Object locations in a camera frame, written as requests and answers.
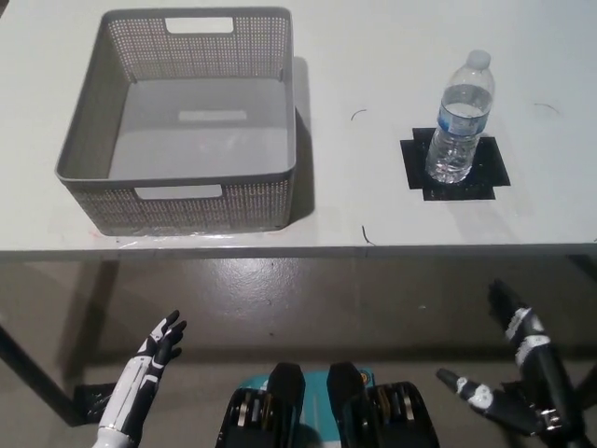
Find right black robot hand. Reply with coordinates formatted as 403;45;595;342
436;278;578;438

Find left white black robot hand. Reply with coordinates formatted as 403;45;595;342
98;309;187;438

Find clear plastic water bottle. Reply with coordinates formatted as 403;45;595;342
424;49;495;184

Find black metal table leg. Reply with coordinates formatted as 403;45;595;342
0;320;80;427

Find black robot legs with teal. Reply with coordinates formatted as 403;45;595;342
215;361;442;448

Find black tape patch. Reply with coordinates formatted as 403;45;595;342
399;126;511;203

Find grey perforated plastic basket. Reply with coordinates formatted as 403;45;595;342
54;6;299;236

